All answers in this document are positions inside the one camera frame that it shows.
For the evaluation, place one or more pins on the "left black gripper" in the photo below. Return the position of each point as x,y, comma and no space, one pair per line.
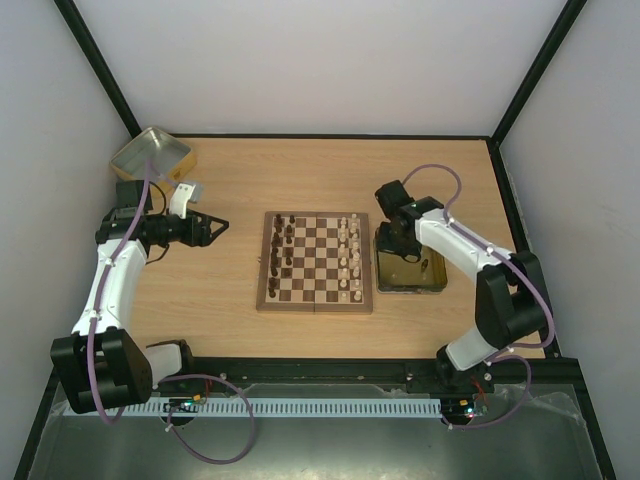
191,238

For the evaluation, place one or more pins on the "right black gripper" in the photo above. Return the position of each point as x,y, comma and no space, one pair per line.
396,242

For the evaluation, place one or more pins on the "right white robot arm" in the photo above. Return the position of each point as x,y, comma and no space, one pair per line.
511,300

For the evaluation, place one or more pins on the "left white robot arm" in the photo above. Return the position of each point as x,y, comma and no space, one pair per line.
103,327

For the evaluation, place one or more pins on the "wooden chess board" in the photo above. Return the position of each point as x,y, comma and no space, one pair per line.
314,285

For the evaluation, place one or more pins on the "gold green tin box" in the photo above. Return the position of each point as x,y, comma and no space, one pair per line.
394,275

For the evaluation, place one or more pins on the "empty silver tin lid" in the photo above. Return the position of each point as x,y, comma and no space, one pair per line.
171,159

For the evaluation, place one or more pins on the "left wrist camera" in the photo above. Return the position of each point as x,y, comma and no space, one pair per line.
184,193

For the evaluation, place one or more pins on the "black aluminium frame rail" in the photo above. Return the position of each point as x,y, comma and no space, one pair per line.
320,370

